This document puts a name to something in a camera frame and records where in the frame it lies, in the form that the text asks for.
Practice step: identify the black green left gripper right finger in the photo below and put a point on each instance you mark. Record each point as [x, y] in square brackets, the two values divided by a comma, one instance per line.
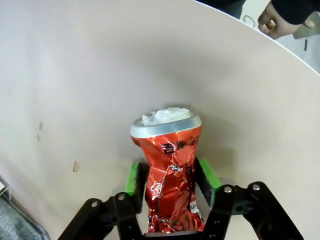
[237, 212]

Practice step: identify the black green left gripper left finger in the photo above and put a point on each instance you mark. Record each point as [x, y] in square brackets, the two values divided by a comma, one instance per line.
[120, 212]

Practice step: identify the crushed red soda can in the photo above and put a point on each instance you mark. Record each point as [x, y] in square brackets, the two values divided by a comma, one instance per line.
[172, 175]

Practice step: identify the person's left black sleeve forearm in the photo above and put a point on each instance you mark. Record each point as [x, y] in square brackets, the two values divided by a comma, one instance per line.
[295, 10]

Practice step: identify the large grey fabric basket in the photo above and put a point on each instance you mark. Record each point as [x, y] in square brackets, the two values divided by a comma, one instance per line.
[17, 222]

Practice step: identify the person's left hand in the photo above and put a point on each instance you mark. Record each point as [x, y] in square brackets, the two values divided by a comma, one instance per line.
[282, 27]

